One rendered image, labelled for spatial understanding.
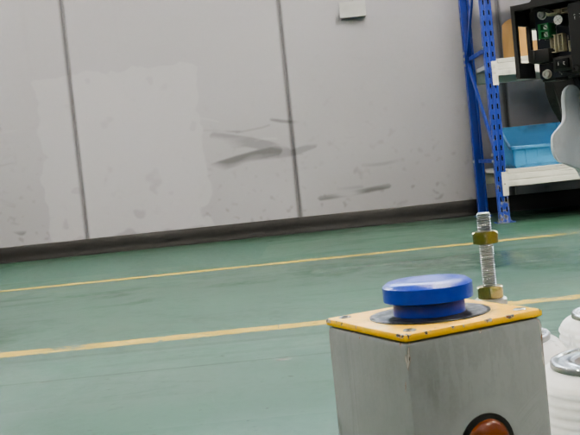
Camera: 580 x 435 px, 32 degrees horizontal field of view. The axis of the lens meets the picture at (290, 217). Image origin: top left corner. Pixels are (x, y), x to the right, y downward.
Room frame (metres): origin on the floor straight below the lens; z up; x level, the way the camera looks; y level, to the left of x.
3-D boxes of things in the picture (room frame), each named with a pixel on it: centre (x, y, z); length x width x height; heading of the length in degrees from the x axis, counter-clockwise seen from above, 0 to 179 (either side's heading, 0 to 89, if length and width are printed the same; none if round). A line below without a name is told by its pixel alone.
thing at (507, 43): (5.06, -1.30, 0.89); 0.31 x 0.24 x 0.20; 179
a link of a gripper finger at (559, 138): (0.74, -0.21, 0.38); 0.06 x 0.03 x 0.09; 137
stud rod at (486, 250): (0.69, -0.13, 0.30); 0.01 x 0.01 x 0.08
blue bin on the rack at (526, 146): (5.14, -1.29, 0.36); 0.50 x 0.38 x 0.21; 0
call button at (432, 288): (0.45, -0.06, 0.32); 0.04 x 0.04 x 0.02
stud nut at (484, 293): (0.69, -0.13, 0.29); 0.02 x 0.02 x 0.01; 21
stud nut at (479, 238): (0.69, -0.13, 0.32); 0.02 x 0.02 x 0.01; 21
